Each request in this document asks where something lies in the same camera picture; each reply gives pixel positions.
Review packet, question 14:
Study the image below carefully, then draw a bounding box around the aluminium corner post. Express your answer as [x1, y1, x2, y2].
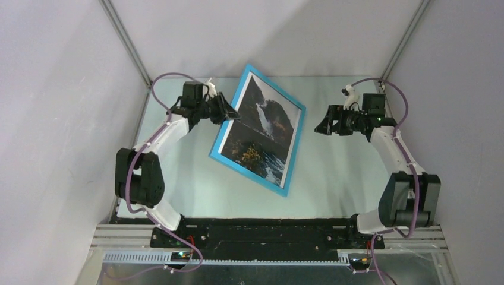
[380, 0, 433, 80]
[99, 0, 153, 88]

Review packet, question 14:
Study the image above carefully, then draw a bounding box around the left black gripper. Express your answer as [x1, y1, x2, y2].
[196, 92, 241, 125]

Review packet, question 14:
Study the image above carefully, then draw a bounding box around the light blue table mat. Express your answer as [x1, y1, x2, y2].
[160, 76, 389, 219]

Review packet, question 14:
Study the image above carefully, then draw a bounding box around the left aluminium corner post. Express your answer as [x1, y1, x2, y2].
[99, 0, 153, 88]

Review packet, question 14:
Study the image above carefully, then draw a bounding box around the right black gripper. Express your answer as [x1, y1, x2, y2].
[314, 104, 366, 136]

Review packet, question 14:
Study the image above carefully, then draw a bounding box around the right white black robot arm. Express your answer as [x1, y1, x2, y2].
[314, 93, 441, 248]

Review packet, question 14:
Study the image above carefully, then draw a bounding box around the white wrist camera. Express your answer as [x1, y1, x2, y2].
[203, 77, 217, 97]
[342, 84, 361, 110]

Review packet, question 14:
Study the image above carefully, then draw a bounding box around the aluminium rail frame front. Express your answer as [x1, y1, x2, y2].
[91, 218, 449, 273]

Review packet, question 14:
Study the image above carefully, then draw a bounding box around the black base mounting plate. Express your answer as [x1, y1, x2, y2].
[175, 217, 385, 262]

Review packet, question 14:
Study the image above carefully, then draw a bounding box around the right aluminium corner post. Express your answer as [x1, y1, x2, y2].
[380, 0, 433, 80]

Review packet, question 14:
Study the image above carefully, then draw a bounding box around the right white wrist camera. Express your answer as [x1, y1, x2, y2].
[342, 84, 361, 110]

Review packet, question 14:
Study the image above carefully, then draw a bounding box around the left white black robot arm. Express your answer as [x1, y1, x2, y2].
[115, 79, 240, 247]

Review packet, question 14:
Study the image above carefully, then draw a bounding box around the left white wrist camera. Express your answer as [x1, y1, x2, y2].
[203, 77, 217, 97]

